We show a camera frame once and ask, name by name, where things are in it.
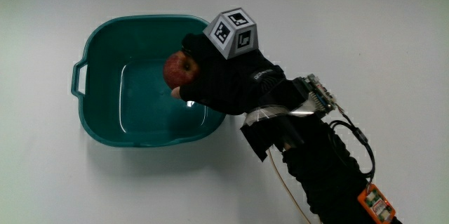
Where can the teal plastic basin plate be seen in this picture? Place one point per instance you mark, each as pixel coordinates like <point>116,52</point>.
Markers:
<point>140,111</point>

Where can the orange sensor module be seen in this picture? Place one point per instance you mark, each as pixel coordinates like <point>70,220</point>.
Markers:
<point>376,204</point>

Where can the green circuit board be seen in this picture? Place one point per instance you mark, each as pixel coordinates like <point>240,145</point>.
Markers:
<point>320,92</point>

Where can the person's right hand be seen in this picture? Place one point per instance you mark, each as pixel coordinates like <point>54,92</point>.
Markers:
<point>228,80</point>

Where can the red apple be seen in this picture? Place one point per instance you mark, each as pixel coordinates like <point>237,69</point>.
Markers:
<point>179,69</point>

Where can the person's right forearm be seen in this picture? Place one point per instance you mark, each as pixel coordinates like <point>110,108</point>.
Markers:
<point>322,161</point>

